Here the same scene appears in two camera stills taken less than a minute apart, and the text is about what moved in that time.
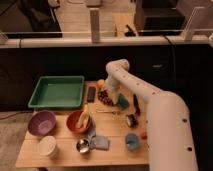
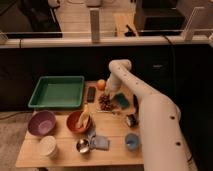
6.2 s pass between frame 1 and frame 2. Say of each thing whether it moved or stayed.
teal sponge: stayed
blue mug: stayed
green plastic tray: stayed
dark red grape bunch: moved
